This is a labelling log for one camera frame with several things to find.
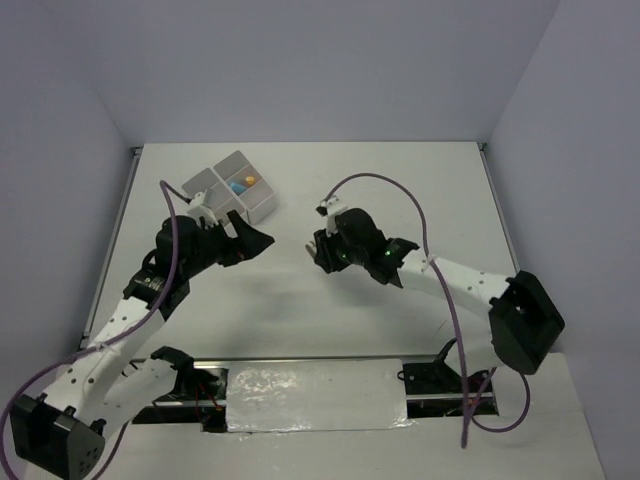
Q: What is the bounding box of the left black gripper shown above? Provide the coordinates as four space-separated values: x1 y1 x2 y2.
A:
182 210 274 278

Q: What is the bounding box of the blue highlighter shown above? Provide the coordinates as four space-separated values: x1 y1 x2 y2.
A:
229 182 248 195

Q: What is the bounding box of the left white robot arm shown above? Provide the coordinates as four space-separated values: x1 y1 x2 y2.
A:
3 210 275 479

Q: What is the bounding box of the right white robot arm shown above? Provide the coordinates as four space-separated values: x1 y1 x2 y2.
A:
309 205 565 391

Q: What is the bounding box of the left white divided container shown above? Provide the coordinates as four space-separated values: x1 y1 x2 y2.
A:
181 168 247 232

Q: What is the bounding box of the white divided container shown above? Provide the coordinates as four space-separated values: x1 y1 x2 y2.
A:
213 150 276 225
181 168 247 232

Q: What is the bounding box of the right white divided container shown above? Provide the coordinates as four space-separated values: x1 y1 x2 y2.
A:
213 150 276 225

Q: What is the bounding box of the silver foil cover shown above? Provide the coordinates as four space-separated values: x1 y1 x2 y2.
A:
226 359 411 433

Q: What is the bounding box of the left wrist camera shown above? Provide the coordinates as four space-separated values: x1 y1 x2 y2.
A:
187 188 219 226

